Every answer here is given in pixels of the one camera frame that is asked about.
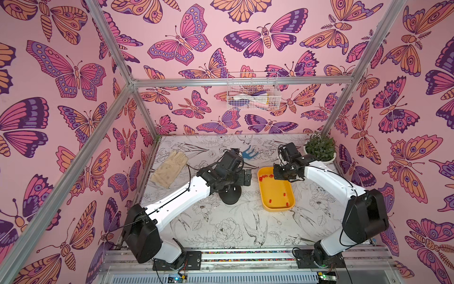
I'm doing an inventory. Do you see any aluminium cage frame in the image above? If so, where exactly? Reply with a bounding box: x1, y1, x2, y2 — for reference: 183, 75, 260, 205
0, 0, 409, 284

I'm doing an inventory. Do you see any blue yellow garden fork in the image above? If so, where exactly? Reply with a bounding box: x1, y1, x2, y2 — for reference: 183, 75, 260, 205
242, 145, 260, 160

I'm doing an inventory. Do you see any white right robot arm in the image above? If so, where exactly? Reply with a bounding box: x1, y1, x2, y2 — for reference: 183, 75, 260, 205
273, 143, 389, 266

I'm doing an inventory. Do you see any yellow plastic tray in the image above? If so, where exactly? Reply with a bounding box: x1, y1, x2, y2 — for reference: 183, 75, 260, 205
257, 167, 296, 213

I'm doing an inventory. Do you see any white wire basket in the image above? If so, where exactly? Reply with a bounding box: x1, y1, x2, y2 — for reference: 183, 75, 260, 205
225, 77, 281, 111

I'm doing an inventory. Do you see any potted green plant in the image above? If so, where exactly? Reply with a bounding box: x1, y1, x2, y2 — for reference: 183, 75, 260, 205
304, 133, 336, 164

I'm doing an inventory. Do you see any cream fabric glove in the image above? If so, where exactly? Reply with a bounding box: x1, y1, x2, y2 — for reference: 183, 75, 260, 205
151, 150, 188, 189

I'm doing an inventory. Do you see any black round screw base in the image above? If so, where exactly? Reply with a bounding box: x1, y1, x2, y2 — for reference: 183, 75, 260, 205
219, 186, 242, 205

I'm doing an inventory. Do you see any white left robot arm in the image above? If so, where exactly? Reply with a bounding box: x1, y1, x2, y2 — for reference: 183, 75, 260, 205
121, 149, 252, 269

